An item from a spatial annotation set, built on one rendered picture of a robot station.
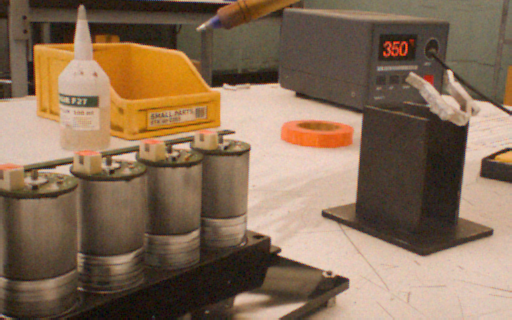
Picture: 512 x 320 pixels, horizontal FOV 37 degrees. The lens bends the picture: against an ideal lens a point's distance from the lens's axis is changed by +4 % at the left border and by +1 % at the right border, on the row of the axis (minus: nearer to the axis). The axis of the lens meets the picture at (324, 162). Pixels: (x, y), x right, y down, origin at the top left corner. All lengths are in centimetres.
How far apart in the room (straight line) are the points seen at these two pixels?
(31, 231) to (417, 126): 20
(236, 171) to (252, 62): 594
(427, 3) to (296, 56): 496
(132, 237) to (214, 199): 5
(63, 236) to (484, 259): 21
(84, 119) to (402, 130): 25
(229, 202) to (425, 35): 51
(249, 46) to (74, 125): 566
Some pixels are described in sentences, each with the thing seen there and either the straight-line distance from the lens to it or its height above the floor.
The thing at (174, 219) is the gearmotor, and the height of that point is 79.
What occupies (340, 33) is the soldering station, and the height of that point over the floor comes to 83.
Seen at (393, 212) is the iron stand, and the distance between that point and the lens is 40.
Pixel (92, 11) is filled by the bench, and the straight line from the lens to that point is 297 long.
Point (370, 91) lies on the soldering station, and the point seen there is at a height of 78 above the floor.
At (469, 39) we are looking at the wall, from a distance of 556.
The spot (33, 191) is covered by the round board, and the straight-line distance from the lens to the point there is 25.
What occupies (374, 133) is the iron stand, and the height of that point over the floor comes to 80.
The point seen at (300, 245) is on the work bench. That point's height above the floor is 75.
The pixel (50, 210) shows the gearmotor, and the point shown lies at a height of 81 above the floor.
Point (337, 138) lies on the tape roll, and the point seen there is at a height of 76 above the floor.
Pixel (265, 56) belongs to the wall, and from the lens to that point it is 633.
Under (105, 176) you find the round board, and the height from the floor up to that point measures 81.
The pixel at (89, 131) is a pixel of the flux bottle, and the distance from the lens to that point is 55.
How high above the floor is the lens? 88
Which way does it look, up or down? 14 degrees down
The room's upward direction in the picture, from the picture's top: 4 degrees clockwise
